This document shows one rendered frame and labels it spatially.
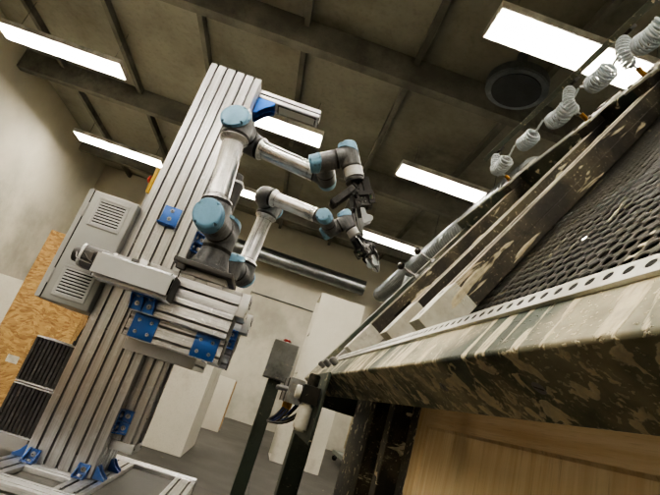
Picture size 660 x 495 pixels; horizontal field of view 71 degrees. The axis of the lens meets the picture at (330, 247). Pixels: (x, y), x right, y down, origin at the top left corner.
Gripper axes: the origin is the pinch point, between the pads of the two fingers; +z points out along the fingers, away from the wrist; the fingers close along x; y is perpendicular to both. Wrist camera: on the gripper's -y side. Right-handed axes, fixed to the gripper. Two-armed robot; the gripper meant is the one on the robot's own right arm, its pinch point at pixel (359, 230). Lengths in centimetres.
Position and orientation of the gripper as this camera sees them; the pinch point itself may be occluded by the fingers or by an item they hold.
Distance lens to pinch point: 168.6
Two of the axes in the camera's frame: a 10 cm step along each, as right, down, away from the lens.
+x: -1.4, 2.9, 9.5
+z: 1.8, 9.5, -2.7
